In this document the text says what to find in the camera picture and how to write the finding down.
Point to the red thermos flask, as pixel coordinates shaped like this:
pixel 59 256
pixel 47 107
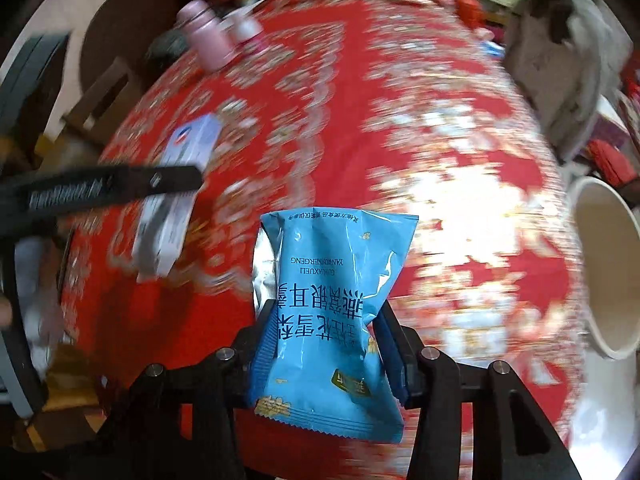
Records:
pixel 471 13

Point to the left hand in glove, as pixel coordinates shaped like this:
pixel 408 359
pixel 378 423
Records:
pixel 37 262

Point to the white pink pill bottle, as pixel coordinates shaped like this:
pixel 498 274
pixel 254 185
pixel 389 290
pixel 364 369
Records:
pixel 246 33

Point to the white fur coat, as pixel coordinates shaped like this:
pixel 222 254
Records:
pixel 565 55

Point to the brown wooden chair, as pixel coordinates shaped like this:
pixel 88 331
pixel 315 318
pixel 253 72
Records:
pixel 105 105

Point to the blue snack bag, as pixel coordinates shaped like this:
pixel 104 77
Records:
pixel 328 272

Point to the white medicine box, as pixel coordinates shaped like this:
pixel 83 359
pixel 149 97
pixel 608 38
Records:
pixel 164 218

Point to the pink thermos bottle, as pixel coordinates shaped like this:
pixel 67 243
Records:
pixel 205 35

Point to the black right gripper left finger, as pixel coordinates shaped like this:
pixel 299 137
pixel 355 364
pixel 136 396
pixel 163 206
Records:
pixel 180 423

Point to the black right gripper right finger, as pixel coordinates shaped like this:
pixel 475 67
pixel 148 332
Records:
pixel 512 437

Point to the red floral tablecloth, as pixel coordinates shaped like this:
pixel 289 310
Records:
pixel 387 105

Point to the white round trash bin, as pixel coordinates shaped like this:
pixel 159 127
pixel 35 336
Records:
pixel 609 234

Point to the red cushion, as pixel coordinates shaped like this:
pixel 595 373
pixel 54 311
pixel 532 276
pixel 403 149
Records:
pixel 611 163

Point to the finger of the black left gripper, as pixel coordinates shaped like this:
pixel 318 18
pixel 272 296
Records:
pixel 137 182

